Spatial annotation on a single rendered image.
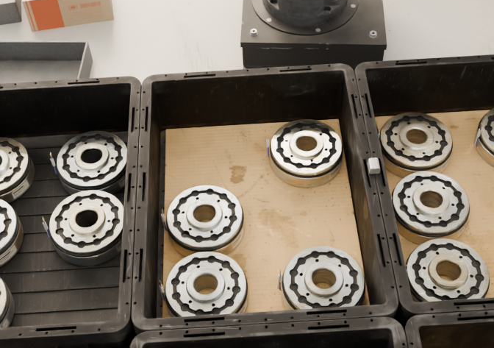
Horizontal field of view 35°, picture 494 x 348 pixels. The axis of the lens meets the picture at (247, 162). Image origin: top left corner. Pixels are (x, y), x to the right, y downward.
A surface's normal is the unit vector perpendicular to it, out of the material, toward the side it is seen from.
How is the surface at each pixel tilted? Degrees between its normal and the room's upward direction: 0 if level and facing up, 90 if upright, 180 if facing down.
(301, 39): 2
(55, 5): 90
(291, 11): 74
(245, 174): 0
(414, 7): 0
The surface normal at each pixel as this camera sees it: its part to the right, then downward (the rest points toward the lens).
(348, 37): -0.02, -0.60
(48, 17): 0.18, 0.76
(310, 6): 0.11, 0.58
